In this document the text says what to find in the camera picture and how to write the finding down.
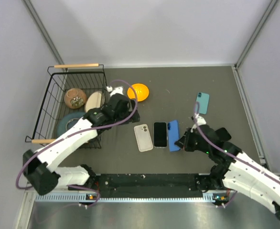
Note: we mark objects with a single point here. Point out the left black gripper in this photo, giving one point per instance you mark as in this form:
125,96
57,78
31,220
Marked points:
134,119

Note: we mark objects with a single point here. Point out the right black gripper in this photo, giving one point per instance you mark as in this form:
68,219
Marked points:
183,142

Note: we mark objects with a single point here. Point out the blue phone case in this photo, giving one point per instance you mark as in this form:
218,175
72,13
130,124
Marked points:
173,135

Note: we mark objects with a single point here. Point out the clear transparent phone case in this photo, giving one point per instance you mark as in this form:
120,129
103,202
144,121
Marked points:
160,147

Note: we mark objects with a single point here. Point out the beige phone case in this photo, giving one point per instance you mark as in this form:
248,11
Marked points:
143,138

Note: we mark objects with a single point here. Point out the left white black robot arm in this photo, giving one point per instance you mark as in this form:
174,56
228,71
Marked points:
42,167

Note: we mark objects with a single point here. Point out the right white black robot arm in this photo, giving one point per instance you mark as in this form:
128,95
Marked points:
233,168

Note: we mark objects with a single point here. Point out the black phone case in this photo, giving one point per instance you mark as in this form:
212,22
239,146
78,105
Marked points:
223,134

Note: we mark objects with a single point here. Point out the teal phone case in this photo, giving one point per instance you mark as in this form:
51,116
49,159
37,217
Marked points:
201,104

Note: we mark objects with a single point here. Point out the beige oval plate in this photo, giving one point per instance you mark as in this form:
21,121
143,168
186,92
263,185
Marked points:
95,100

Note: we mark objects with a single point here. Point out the orange bowl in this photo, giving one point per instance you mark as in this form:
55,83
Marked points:
141,90

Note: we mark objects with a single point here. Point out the brown ceramic vase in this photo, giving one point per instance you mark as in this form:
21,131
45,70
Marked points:
75,98

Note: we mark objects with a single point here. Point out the blue grey ceramic bowl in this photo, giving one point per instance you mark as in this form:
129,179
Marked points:
68,122

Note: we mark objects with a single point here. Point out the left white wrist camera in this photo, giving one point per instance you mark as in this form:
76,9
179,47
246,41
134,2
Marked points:
114,90

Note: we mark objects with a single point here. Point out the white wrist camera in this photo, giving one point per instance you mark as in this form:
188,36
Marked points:
114,90
198,120

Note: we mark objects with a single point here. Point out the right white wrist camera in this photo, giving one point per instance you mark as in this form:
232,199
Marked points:
198,120

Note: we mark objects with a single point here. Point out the black wire basket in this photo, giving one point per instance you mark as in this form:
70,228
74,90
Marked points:
87,78

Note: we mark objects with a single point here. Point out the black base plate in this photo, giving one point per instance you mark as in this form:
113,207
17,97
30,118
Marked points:
196,182

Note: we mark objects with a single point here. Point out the grey cable duct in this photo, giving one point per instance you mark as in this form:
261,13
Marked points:
90,198

